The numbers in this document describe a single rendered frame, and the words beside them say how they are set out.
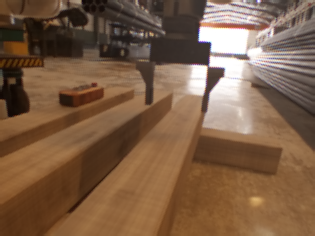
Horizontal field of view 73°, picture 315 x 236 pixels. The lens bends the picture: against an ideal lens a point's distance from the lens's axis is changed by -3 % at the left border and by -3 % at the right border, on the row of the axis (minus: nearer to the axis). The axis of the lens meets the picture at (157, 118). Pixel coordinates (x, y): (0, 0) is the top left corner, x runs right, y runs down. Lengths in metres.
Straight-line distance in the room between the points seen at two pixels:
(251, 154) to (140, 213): 0.62
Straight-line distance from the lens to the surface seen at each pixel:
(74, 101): 0.71
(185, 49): 0.48
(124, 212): 0.28
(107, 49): 7.50
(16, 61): 1.16
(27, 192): 0.35
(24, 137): 0.55
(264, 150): 0.84
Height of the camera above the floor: 0.38
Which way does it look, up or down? 17 degrees down
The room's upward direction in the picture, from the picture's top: 4 degrees clockwise
